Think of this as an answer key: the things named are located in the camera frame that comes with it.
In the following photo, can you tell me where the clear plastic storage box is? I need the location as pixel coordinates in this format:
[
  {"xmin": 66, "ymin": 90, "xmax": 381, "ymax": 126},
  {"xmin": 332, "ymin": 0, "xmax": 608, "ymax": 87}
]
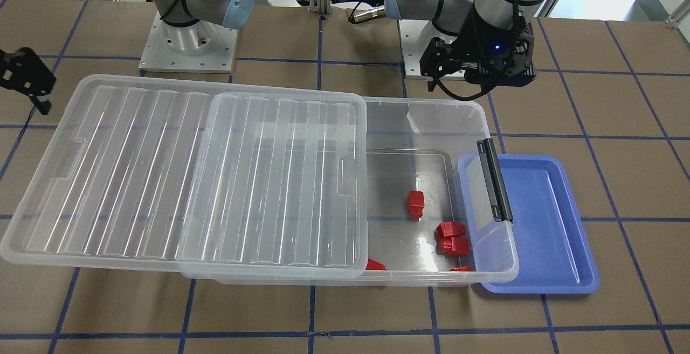
[{"xmin": 177, "ymin": 92, "xmax": 491, "ymax": 286}]

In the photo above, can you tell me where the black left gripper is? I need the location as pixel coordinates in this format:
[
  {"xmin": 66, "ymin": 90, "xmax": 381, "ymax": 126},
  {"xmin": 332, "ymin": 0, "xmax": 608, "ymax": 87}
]
[{"xmin": 419, "ymin": 4, "xmax": 527, "ymax": 92}]

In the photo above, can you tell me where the red block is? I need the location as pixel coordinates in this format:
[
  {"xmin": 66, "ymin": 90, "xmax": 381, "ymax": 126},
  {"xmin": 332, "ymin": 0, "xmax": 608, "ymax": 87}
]
[
  {"xmin": 438, "ymin": 237, "xmax": 471, "ymax": 258},
  {"xmin": 436, "ymin": 221, "xmax": 467, "ymax": 239},
  {"xmin": 365, "ymin": 258, "xmax": 387, "ymax": 271},
  {"xmin": 406, "ymin": 190, "xmax": 425, "ymax": 220},
  {"xmin": 449, "ymin": 265, "xmax": 474, "ymax": 272}
]

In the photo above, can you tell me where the clear plastic box lid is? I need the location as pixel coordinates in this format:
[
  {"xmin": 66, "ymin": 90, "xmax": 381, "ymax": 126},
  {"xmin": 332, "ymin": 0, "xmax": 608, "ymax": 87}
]
[{"xmin": 2, "ymin": 74, "xmax": 368, "ymax": 280}]

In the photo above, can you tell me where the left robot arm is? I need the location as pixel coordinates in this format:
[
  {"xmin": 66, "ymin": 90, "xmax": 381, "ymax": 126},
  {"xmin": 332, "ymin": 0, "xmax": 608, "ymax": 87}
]
[{"xmin": 384, "ymin": 0, "xmax": 545, "ymax": 101}]

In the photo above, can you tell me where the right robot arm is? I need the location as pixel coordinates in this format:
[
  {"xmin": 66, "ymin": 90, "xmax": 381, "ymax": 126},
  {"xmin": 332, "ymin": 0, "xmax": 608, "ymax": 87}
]
[{"xmin": 139, "ymin": 0, "xmax": 256, "ymax": 73}]

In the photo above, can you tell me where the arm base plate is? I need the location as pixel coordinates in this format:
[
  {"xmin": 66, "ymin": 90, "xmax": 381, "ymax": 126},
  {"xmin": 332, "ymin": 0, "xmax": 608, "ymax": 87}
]
[
  {"xmin": 139, "ymin": 17, "xmax": 240, "ymax": 74},
  {"xmin": 398, "ymin": 19, "xmax": 456, "ymax": 80}
]

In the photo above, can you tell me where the black box latch handle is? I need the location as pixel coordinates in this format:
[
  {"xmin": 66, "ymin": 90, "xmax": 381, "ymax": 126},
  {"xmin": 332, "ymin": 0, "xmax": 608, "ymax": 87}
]
[{"xmin": 477, "ymin": 137, "xmax": 514, "ymax": 223}]

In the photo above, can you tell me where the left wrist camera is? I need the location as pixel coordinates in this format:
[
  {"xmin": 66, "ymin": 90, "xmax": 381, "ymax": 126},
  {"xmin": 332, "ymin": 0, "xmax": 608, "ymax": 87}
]
[{"xmin": 464, "ymin": 17, "xmax": 536, "ymax": 87}]

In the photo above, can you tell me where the blue plastic tray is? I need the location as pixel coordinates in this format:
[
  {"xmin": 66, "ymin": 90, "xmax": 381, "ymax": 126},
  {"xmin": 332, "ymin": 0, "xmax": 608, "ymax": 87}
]
[{"xmin": 458, "ymin": 154, "xmax": 601, "ymax": 295}]

